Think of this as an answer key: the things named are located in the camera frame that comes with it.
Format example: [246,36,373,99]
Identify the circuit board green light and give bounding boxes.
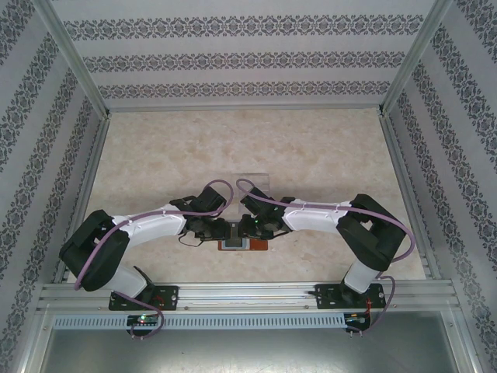
[126,313,162,326]

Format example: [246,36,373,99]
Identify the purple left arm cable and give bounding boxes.
[73,179,234,339]

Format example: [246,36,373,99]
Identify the aluminium frame post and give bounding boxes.
[378,0,455,117]
[33,0,112,117]

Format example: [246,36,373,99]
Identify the wide aluminium mounting rail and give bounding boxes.
[36,281,461,312]

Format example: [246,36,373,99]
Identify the aluminium frame rail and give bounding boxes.
[378,114,443,281]
[104,101,385,114]
[52,114,112,284]

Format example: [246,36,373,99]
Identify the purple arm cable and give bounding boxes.
[235,178,415,337]
[73,179,234,339]

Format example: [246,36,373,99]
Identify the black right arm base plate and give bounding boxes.
[315,282,388,311]

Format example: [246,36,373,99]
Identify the clear acrylic card stand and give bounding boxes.
[234,171,272,218]

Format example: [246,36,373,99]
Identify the brown leather card holder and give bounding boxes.
[217,219,272,253]

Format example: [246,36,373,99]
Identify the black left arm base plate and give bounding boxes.
[108,284,180,312]

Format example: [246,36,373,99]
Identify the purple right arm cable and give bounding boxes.
[235,178,415,337]

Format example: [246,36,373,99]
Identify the slotted grey cable duct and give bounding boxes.
[52,312,346,330]

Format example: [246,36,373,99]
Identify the grey metal sheet panel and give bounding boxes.
[38,326,467,373]

